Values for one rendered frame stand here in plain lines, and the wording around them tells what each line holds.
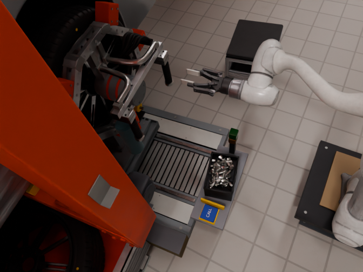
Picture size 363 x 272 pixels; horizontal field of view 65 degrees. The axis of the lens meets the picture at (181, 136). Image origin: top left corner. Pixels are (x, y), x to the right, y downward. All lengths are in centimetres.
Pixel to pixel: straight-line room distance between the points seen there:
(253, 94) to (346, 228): 70
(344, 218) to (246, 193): 72
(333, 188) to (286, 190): 37
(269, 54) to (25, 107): 101
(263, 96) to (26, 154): 96
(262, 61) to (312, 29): 171
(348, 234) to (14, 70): 135
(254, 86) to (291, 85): 123
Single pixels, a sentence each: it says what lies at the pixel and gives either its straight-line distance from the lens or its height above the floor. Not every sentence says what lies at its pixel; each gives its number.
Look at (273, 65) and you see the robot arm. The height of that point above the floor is 94.
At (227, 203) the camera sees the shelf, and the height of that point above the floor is 45.
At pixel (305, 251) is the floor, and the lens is 195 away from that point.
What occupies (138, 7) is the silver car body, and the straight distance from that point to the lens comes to 184.
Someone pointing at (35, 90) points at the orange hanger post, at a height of 151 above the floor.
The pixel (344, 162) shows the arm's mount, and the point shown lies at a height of 32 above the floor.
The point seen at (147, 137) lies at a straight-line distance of 205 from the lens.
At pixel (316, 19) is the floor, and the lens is 311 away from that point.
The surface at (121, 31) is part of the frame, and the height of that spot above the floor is 102.
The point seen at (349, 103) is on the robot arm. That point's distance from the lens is 113.
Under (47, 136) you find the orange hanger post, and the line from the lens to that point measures 61.
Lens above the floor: 187
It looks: 59 degrees down
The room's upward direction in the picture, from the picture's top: 13 degrees counter-clockwise
